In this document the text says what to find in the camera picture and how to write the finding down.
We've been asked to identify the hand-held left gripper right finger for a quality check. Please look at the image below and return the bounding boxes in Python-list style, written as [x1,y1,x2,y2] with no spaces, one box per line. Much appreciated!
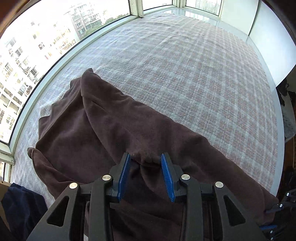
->
[161,152,267,241]

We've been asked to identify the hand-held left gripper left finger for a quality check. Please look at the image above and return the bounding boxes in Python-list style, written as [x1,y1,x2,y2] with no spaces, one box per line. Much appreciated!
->
[26,152,131,241]

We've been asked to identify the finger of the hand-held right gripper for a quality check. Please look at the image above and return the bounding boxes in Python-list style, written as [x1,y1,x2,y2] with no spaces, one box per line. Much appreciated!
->
[259,224,279,241]
[265,191,296,214]

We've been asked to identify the brown sweatshirt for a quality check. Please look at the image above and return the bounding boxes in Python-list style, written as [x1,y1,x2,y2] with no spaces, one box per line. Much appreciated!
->
[27,68,279,241]

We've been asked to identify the navy blue sweatshirt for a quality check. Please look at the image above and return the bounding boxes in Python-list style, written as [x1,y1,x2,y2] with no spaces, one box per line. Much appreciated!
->
[1,183,48,241]

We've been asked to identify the large light wooden board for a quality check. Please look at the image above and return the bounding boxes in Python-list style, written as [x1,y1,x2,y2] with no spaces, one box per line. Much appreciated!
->
[0,181,14,204]

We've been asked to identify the green trees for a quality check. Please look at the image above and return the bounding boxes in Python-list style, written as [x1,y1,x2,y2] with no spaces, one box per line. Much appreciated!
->
[79,13,130,40]

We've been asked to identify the apartment buildings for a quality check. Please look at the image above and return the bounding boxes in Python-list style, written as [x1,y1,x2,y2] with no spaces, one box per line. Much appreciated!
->
[0,0,130,142]

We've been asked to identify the white window frame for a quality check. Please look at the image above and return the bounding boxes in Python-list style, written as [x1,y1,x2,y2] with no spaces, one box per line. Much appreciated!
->
[0,0,285,183]

